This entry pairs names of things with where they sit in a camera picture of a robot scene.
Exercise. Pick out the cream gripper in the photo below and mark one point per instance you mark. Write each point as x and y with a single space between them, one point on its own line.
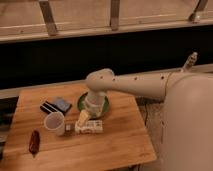
83 118

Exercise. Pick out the white labelled bottle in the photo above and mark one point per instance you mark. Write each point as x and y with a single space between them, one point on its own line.
90 127

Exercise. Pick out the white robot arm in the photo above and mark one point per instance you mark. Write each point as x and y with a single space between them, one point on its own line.
187 112

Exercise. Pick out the green ceramic bowl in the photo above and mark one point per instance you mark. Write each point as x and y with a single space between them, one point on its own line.
106 103

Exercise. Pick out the blue sponge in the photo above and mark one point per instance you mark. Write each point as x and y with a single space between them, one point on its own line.
62 104

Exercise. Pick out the white plastic cup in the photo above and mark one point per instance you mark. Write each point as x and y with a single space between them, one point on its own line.
55 122

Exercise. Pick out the wooden cutting board table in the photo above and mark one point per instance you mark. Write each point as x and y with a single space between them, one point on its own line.
124 140

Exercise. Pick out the black striped rectangular block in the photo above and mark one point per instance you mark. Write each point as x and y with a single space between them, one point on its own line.
47 108

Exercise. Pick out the dark red chili pepper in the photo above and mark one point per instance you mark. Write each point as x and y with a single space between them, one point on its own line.
34 143

